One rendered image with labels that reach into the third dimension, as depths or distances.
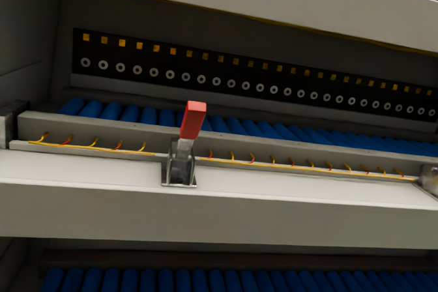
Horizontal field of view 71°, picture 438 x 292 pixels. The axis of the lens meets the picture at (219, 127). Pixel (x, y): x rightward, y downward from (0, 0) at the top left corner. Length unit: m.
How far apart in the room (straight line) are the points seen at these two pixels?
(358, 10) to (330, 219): 0.19
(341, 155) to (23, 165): 0.29
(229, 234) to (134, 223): 0.08
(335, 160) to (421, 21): 0.16
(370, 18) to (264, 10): 0.10
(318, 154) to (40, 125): 0.26
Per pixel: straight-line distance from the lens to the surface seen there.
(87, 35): 0.41
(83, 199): 0.25
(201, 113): 0.19
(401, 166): 0.39
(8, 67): 0.35
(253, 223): 0.27
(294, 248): 0.47
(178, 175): 0.26
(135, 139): 0.29
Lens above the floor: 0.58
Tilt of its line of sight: 3 degrees up
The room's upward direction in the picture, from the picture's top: 6 degrees clockwise
